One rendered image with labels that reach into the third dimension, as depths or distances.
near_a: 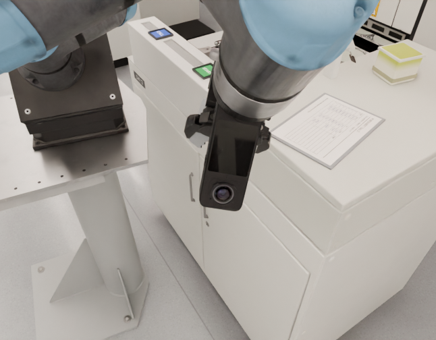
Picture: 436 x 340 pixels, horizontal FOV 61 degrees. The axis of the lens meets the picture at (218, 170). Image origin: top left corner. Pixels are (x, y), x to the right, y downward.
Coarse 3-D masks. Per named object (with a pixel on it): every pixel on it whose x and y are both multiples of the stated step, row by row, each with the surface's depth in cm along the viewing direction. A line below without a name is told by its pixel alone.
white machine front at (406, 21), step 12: (384, 0) 107; (396, 0) 104; (408, 0) 101; (420, 0) 99; (384, 12) 109; (396, 12) 106; (408, 12) 103; (420, 12) 101; (384, 24) 111; (396, 24) 107; (408, 24) 104; (408, 36) 106; (360, 48) 122
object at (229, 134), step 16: (224, 112) 34; (224, 128) 35; (240, 128) 35; (256, 128) 35; (208, 144) 37; (224, 144) 36; (240, 144) 36; (256, 144) 36; (208, 160) 36; (224, 160) 36; (240, 160) 36; (208, 176) 37; (224, 176) 37; (240, 176) 37; (208, 192) 37; (224, 192) 37; (240, 192) 38; (224, 208) 38
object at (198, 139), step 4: (204, 100) 48; (200, 104) 49; (204, 104) 48; (200, 108) 49; (204, 108) 47; (200, 112) 48; (196, 132) 44; (192, 136) 46; (196, 136) 46; (200, 136) 45; (204, 136) 45; (192, 140) 48; (196, 140) 48; (200, 140) 47; (204, 140) 47; (208, 140) 46; (196, 144) 50; (200, 144) 49; (204, 144) 49
